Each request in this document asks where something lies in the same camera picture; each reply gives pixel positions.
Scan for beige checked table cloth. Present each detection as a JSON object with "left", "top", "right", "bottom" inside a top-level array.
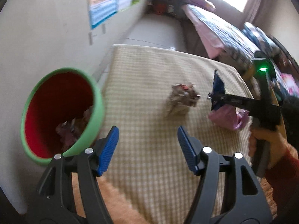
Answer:
[{"left": 93, "top": 44, "right": 276, "bottom": 224}]

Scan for pink plastic bag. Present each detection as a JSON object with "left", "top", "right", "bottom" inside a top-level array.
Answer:
[{"left": 208, "top": 105, "right": 249, "bottom": 131}]

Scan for orange fuzzy cushion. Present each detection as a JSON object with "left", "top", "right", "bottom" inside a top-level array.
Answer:
[{"left": 71, "top": 173, "right": 149, "bottom": 223}]

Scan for wooden chair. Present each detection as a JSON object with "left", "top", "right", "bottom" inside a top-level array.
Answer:
[{"left": 242, "top": 66, "right": 286, "bottom": 137}]

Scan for green red trash bin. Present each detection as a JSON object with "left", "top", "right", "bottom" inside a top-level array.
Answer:
[{"left": 20, "top": 67, "right": 105, "bottom": 166}]

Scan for pink curtain right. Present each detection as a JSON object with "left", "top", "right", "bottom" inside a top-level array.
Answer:
[{"left": 243, "top": 0, "right": 263, "bottom": 23}]

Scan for white wall socket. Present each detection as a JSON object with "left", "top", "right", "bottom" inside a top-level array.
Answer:
[{"left": 88, "top": 32, "right": 93, "bottom": 45}]

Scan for bed with checked quilt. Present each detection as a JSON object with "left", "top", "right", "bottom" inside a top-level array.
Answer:
[{"left": 182, "top": 4, "right": 259, "bottom": 71}]

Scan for dark blue snack wrapper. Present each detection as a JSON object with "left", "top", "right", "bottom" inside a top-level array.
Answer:
[{"left": 211, "top": 69, "right": 225, "bottom": 111}]

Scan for blue pinyin wall poster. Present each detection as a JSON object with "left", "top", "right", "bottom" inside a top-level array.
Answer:
[{"left": 88, "top": 0, "right": 118, "bottom": 29}]

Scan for right hand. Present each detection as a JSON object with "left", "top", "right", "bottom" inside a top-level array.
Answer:
[{"left": 248, "top": 128, "right": 287, "bottom": 169}]

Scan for red bucket on floor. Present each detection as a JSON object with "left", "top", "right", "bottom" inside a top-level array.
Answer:
[{"left": 153, "top": 3, "right": 167, "bottom": 15}]

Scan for red grey paper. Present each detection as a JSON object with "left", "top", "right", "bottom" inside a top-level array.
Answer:
[{"left": 166, "top": 83, "right": 201, "bottom": 116}]

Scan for blue patterned pillow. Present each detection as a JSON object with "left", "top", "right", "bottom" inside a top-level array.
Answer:
[{"left": 242, "top": 22, "right": 280, "bottom": 58}]

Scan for purple pillow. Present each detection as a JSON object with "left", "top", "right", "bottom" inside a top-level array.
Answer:
[{"left": 186, "top": 0, "right": 216, "bottom": 12}]

